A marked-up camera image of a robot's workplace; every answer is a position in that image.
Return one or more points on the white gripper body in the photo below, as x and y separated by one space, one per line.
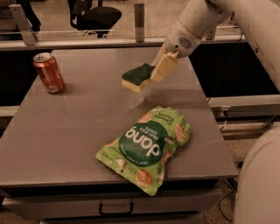
180 39

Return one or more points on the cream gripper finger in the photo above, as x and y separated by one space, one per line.
164 66
161 53

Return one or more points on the green and yellow sponge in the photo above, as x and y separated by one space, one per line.
138 78

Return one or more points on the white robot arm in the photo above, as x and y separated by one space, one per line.
258 194

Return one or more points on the green rice chip bag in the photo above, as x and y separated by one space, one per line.
140 154

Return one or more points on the black office chair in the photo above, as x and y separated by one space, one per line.
97 20

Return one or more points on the orange soda can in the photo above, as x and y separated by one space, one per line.
49 72

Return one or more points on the horizontal metal rail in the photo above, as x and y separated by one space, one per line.
89 43

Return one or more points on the right metal bracket post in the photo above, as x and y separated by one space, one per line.
211 34

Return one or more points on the metal bracket post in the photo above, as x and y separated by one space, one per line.
139 22
211 34
20 18

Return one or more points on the middle metal bracket post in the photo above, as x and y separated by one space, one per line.
139 22

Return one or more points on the left metal bracket post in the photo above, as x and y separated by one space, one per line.
20 18

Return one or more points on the grey drawer with black handle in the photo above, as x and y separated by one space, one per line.
105 204

